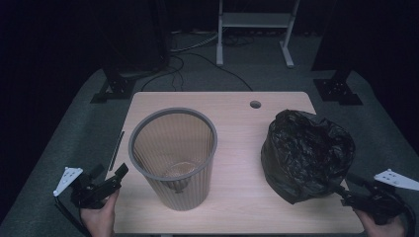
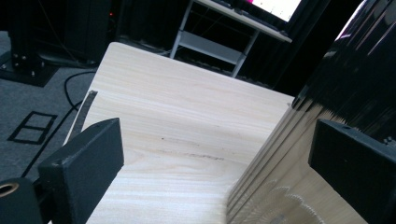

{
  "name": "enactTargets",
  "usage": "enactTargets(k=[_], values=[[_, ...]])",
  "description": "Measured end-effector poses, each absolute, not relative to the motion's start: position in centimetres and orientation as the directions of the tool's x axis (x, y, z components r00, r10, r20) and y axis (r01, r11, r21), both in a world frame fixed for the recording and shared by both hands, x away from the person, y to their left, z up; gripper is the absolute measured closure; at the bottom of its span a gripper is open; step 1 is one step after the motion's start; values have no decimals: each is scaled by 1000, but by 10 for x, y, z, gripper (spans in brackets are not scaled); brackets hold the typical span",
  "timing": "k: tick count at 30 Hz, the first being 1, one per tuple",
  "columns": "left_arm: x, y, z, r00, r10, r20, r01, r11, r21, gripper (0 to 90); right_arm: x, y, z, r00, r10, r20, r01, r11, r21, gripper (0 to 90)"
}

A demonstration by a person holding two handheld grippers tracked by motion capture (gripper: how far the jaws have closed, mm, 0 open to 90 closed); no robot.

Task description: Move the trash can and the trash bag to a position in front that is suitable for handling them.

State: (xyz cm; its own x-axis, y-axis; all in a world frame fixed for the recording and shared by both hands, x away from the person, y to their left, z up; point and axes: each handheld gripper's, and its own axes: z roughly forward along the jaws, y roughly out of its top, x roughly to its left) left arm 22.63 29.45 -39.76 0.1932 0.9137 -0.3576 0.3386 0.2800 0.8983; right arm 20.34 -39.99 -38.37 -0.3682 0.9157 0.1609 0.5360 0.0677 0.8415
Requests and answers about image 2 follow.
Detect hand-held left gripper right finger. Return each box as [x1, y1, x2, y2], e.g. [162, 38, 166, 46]
[307, 119, 396, 224]

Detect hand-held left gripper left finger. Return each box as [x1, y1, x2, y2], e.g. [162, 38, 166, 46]
[37, 117, 125, 224]

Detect black plastic garbage bag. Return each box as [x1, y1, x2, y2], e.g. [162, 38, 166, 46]
[290, 0, 396, 147]

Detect black strip on table edge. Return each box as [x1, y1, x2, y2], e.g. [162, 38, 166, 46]
[66, 90, 99, 143]

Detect black metal stand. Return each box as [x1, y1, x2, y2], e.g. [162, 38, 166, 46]
[0, 0, 60, 88]

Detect dark equipment case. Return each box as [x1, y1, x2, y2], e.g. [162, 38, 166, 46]
[64, 0, 114, 64]

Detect lit monitor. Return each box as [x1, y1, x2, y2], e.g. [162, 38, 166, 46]
[242, 0, 304, 23]

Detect white metal desk stand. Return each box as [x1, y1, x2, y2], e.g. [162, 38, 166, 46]
[169, 0, 293, 78]

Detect black floor tape frame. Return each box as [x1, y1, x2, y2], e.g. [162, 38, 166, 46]
[7, 111, 59, 146]

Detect black floor cable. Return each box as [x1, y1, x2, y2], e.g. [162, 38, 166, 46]
[21, 70, 97, 178]

